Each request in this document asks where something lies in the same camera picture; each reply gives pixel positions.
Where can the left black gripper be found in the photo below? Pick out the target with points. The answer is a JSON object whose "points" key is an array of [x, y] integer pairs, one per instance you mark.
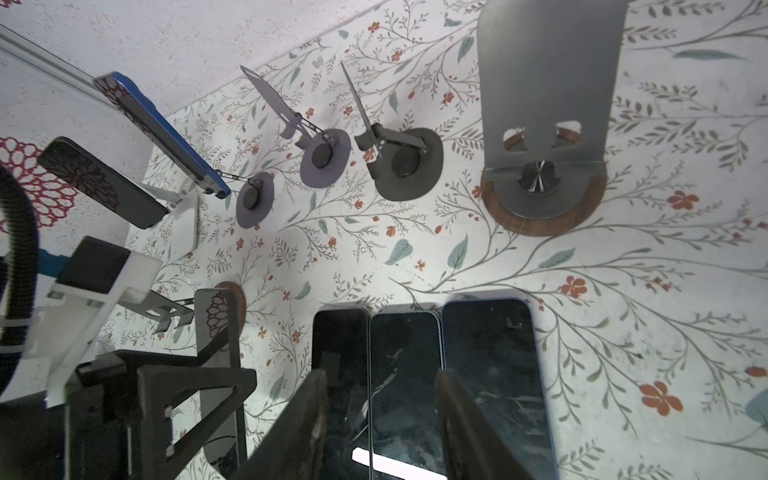
{"points": [[118, 418]]}

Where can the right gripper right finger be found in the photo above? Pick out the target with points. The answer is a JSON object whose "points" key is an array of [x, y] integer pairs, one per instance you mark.
{"points": [[471, 448]]}

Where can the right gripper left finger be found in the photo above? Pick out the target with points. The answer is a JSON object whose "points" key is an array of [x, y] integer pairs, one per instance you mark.
{"points": [[293, 447]]}

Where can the blue phone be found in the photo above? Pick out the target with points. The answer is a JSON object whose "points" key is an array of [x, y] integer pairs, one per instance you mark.
{"points": [[490, 344]]}

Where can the white block phone stand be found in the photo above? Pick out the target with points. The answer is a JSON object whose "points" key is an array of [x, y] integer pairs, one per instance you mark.
{"points": [[184, 208]]}

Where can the grey round stand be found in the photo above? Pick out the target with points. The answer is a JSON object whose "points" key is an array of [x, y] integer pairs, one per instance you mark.
{"points": [[255, 198]]}

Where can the black round stand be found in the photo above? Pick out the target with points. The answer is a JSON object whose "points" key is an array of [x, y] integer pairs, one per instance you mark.
{"points": [[408, 163]]}

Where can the right wooden round stand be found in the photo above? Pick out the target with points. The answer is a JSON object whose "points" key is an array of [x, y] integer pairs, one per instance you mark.
{"points": [[547, 73]]}

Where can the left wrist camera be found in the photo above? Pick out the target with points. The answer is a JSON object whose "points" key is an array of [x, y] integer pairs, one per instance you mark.
{"points": [[97, 277]]}

